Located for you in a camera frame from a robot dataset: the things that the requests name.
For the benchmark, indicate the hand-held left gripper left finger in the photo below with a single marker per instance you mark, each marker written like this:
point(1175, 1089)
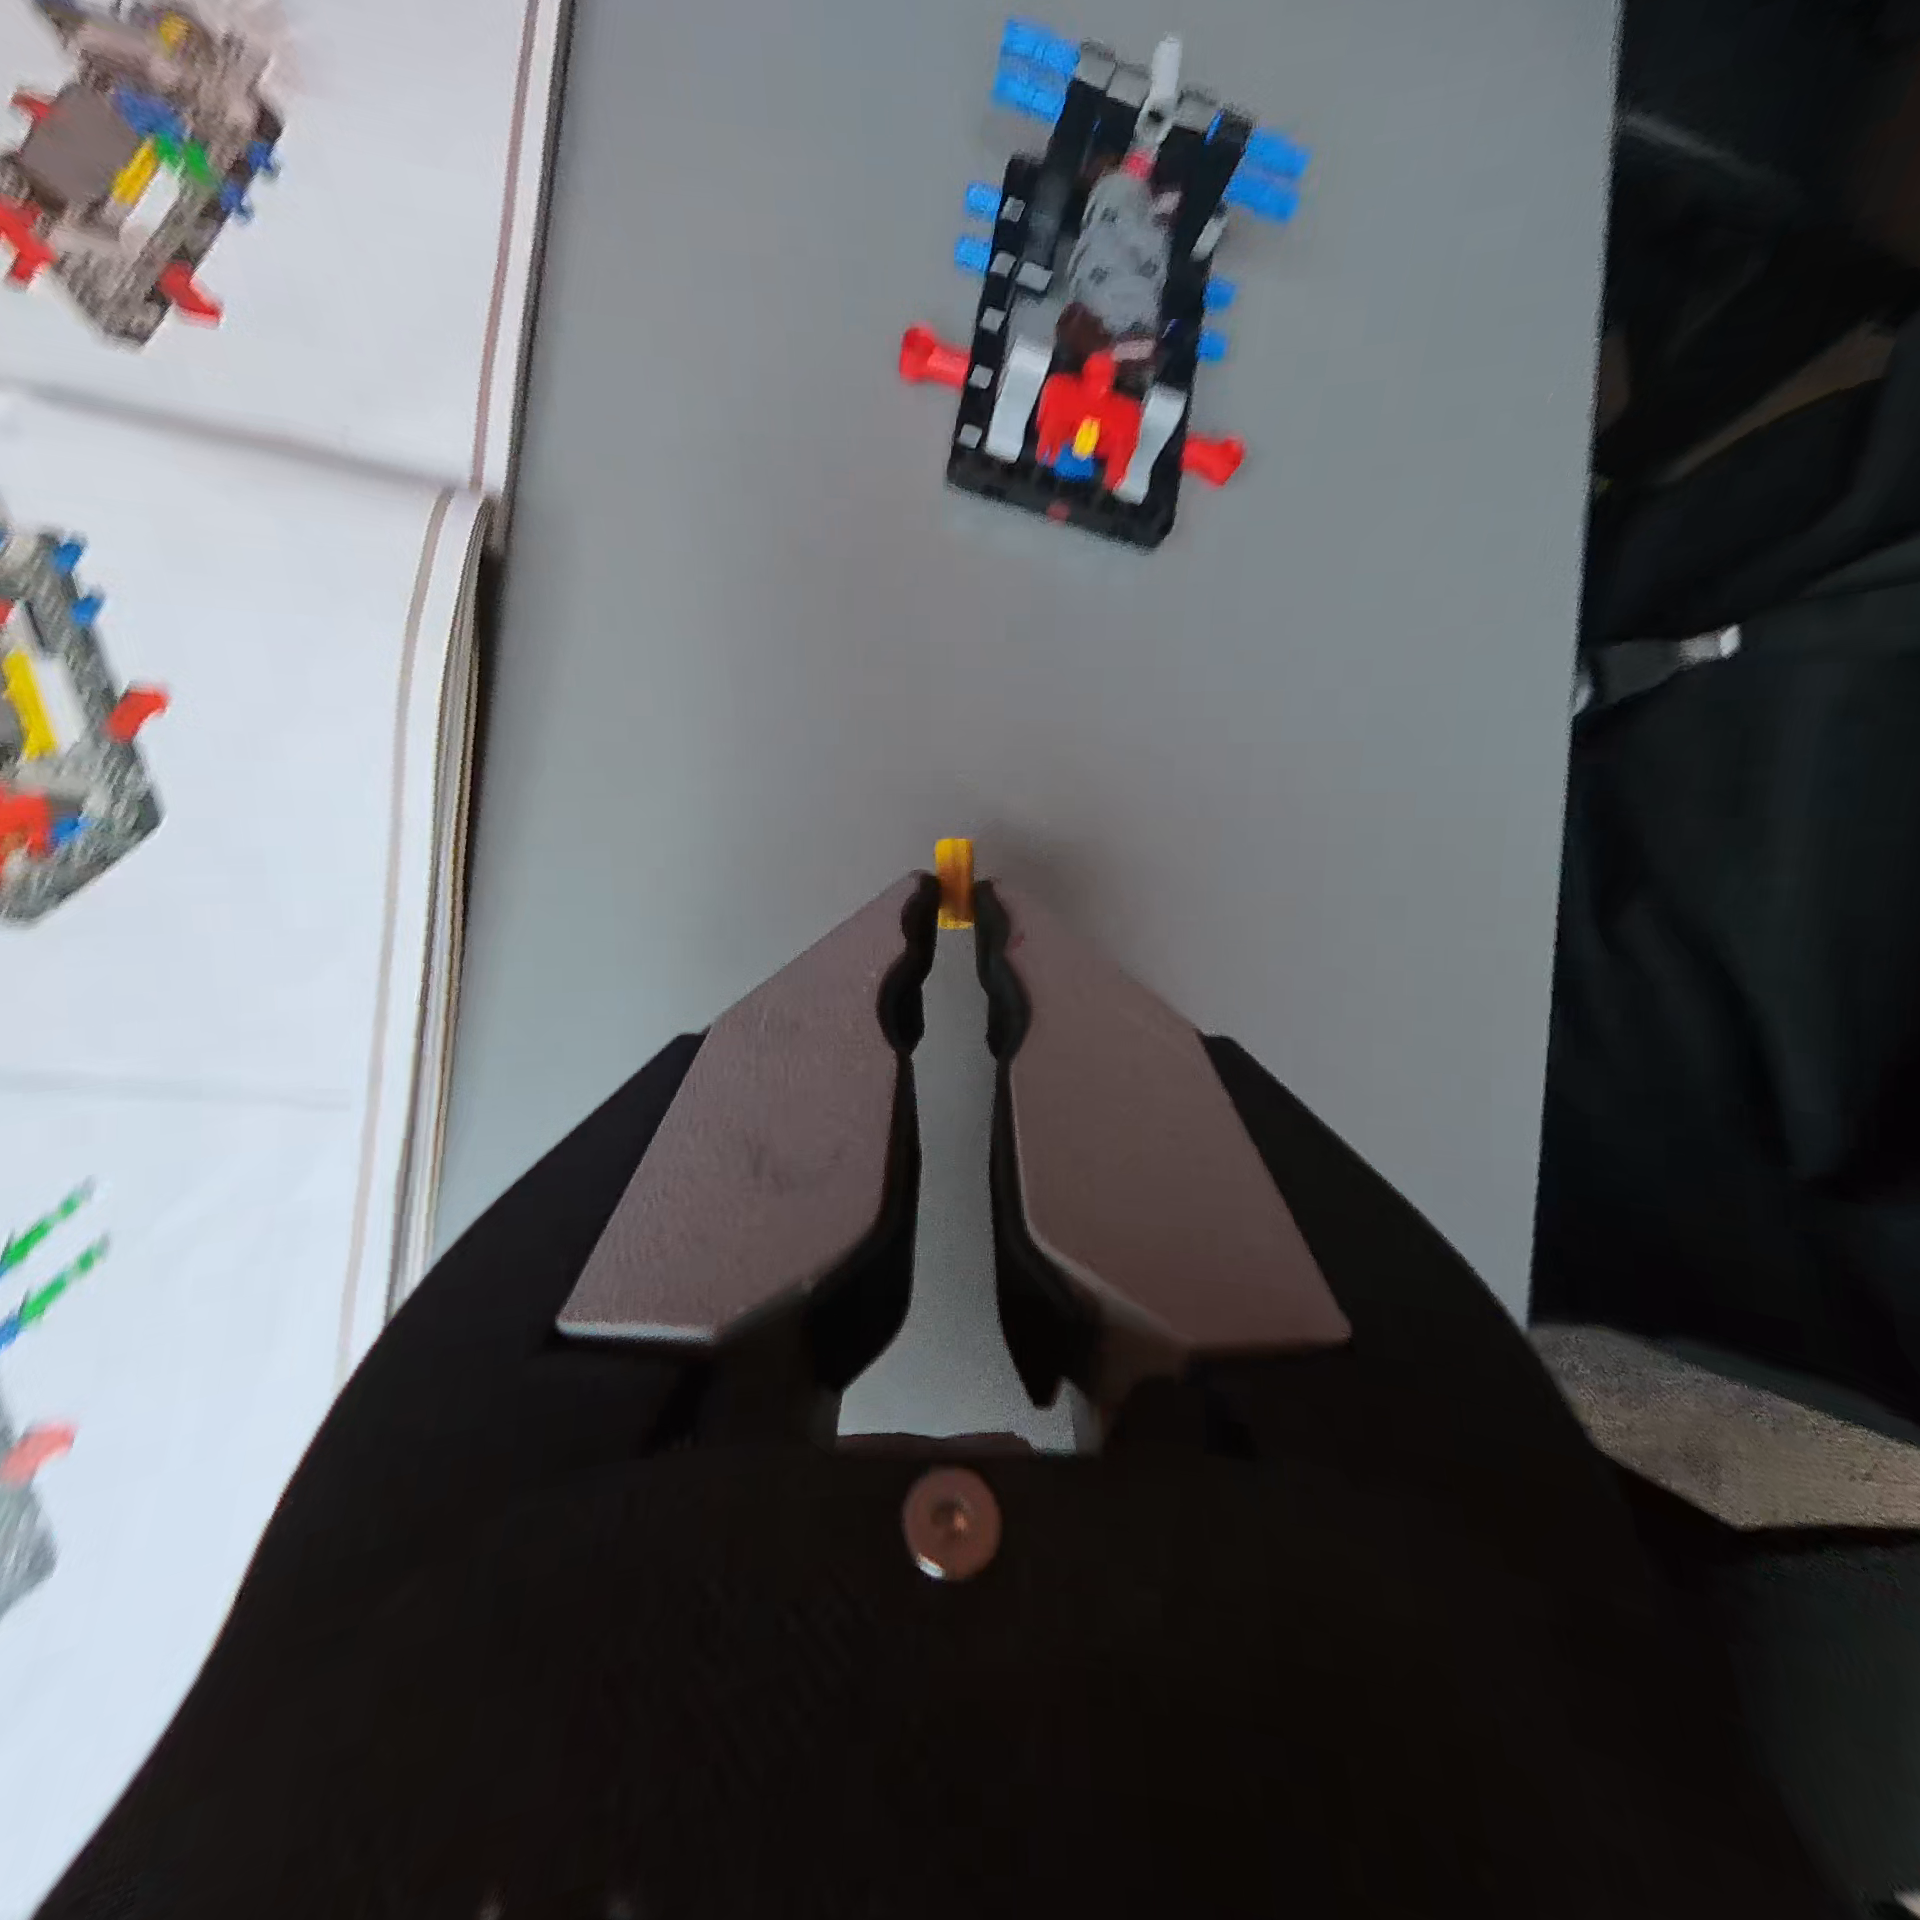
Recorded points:
point(751, 1171)

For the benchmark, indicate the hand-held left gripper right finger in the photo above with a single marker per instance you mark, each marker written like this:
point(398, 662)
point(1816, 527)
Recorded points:
point(1157, 1188)

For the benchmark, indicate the small yellow lego piece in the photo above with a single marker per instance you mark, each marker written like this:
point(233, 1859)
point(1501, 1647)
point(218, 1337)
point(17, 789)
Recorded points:
point(958, 878)

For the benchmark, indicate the black lego technic model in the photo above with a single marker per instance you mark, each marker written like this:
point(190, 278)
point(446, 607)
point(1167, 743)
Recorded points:
point(1105, 301)

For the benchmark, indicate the lego instruction booklet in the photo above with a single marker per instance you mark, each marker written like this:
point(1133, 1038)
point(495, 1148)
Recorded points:
point(227, 1053)

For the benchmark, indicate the grey woven fabric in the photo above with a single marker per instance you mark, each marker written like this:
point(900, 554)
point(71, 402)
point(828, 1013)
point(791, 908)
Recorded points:
point(1726, 1428)

